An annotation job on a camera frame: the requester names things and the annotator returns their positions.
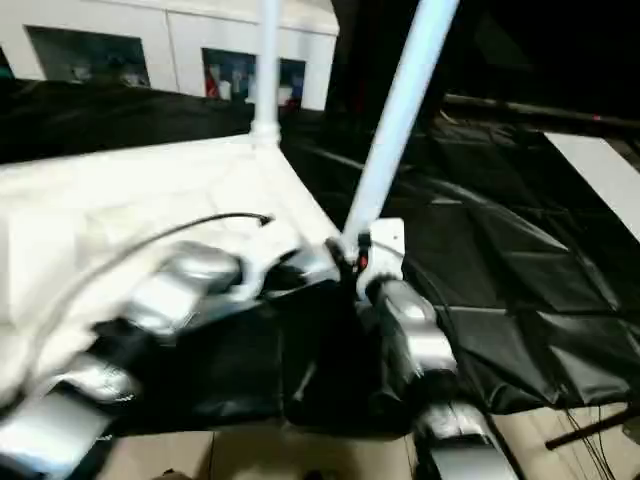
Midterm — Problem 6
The white plastic table leg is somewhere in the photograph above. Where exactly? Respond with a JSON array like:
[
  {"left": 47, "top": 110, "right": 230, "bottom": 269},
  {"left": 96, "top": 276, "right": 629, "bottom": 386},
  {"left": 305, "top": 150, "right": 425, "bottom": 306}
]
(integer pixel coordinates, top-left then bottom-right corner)
[
  {"left": 251, "top": 0, "right": 282, "bottom": 146},
  {"left": 342, "top": 0, "right": 461, "bottom": 246}
]

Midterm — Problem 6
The white plastic table top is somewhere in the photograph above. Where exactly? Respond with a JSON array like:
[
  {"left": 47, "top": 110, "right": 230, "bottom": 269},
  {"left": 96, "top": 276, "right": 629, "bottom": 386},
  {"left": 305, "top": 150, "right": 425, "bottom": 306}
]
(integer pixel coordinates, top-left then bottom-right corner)
[{"left": 0, "top": 130, "right": 346, "bottom": 401}]

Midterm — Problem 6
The black mat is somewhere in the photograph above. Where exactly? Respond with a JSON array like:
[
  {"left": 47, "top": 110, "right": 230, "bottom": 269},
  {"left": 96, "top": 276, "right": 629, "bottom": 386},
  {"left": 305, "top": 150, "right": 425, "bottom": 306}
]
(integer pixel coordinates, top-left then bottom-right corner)
[{"left": 0, "top": 79, "right": 640, "bottom": 436}]

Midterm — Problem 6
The white flat board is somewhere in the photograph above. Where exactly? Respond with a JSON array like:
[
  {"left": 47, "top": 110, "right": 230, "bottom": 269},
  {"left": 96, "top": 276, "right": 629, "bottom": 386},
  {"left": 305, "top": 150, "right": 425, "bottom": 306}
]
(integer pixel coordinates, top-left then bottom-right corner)
[{"left": 543, "top": 132, "right": 640, "bottom": 236}]

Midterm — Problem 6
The white cabinet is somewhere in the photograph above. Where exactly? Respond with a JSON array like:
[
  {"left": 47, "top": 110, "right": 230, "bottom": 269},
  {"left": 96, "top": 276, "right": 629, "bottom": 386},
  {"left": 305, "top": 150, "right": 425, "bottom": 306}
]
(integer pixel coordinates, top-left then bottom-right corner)
[{"left": 0, "top": 0, "right": 341, "bottom": 111}]

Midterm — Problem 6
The black stand strut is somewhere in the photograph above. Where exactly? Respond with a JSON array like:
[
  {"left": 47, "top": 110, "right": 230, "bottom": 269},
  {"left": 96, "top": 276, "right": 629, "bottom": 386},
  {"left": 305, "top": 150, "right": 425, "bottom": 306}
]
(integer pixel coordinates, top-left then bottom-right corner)
[{"left": 544, "top": 407, "right": 640, "bottom": 451}]

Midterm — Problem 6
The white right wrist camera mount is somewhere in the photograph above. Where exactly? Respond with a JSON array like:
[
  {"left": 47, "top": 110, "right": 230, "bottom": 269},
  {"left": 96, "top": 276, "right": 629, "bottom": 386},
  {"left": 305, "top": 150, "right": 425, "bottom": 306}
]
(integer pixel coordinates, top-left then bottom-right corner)
[{"left": 357, "top": 217, "right": 406, "bottom": 301}]

